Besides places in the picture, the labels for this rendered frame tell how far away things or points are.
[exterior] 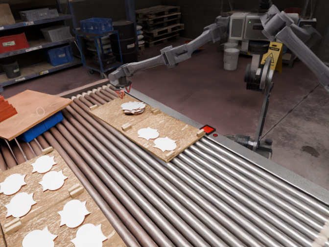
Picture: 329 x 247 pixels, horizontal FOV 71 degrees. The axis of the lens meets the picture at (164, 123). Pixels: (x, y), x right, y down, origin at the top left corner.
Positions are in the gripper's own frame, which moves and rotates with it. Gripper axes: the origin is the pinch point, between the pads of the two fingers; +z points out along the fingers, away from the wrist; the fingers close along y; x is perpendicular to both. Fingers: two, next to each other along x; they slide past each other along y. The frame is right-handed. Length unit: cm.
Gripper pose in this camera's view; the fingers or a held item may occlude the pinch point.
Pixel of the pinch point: (125, 94)
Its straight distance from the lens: 171.1
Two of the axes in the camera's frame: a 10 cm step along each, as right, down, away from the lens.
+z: 0.7, 8.2, 5.7
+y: -3.7, 5.5, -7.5
